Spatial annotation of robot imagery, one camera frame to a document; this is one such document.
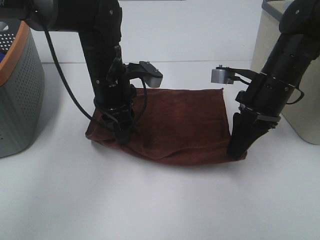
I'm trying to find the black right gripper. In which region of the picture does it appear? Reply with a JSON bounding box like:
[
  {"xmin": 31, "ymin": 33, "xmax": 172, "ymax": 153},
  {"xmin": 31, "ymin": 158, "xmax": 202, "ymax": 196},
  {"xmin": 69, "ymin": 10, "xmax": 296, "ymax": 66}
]
[{"xmin": 227, "ymin": 91, "xmax": 280, "ymax": 159}]

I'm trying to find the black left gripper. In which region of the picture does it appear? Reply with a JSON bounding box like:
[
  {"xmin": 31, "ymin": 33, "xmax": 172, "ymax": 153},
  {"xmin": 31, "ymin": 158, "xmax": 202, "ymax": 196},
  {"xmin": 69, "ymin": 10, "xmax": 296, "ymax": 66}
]
[{"xmin": 96, "ymin": 87, "xmax": 137, "ymax": 145}]

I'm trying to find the brown towel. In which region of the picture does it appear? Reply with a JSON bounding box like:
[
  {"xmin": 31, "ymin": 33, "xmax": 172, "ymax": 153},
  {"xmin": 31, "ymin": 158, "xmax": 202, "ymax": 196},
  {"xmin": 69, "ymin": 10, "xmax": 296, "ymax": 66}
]
[{"xmin": 85, "ymin": 88, "xmax": 234, "ymax": 166}]

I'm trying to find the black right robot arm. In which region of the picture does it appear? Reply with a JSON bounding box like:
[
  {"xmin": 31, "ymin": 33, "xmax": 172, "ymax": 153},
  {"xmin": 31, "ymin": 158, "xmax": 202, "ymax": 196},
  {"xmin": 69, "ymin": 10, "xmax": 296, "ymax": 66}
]
[{"xmin": 227, "ymin": 0, "xmax": 320, "ymax": 160}]

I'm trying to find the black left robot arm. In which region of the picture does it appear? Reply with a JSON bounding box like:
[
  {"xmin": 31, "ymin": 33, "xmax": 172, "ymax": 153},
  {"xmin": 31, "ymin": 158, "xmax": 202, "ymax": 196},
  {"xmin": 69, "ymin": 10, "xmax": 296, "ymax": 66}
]
[{"xmin": 2, "ymin": 0, "xmax": 137, "ymax": 144}]

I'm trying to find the blue towel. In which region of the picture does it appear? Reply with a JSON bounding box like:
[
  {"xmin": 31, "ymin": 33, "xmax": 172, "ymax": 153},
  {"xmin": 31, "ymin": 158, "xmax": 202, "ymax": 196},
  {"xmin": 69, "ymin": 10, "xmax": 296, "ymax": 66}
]
[{"xmin": 0, "ymin": 51, "xmax": 6, "ymax": 62}]

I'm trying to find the beige bin grey rim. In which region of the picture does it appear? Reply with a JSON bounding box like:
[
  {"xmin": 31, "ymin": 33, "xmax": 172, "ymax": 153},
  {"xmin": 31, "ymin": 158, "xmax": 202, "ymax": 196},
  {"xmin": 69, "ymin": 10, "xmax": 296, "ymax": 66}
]
[{"xmin": 250, "ymin": 0, "xmax": 320, "ymax": 145}]

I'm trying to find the grey perforated basket orange rim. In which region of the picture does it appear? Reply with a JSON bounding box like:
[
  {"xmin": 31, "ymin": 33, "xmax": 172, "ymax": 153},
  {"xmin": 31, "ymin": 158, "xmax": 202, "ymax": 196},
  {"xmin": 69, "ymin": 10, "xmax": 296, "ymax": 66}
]
[{"xmin": 0, "ymin": 18, "xmax": 45, "ymax": 157}]

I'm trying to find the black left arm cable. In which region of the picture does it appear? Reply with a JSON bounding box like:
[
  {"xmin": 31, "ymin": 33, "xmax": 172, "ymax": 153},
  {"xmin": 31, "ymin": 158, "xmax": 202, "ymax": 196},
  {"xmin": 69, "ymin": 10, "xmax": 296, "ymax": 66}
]
[{"xmin": 44, "ymin": 24, "xmax": 149, "ymax": 131}]

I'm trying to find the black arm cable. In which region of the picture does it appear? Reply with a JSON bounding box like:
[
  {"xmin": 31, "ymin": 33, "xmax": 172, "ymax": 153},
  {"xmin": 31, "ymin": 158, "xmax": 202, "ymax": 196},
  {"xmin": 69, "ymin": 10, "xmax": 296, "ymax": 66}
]
[
  {"xmin": 44, "ymin": 24, "xmax": 149, "ymax": 131},
  {"xmin": 284, "ymin": 83, "xmax": 305, "ymax": 105}
]

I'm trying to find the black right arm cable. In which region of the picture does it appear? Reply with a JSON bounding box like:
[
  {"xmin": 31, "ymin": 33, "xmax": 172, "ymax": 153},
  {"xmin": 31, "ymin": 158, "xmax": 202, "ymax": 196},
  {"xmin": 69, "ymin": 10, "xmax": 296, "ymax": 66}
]
[{"xmin": 284, "ymin": 83, "xmax": 305, "ymax": 105}]

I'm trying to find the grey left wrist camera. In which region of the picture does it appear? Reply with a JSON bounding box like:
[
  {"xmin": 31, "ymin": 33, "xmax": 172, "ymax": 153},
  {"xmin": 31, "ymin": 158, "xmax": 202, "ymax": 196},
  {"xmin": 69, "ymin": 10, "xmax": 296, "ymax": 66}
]
[{"xmin": 126, "ymin": 61, "xmax": 163, "ymax": 88}]

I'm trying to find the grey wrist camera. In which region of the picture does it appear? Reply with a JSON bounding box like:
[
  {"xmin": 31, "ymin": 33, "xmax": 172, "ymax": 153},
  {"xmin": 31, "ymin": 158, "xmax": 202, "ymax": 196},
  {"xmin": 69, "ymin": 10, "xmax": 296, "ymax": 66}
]
[
  {"xmin": 126, "ymin": 61, "xmax": 163, "ymax": 88},
  {"xmin": 210, "ymin": 65, "xmax": 257, "ymax": 85}
]

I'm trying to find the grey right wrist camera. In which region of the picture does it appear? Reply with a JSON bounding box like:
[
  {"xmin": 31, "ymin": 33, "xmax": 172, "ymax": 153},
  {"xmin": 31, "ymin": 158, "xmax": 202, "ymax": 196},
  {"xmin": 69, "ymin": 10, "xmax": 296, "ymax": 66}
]
[{"xmin": 210, "ymin": 65, "xmax": 257, "ymax": 85}]

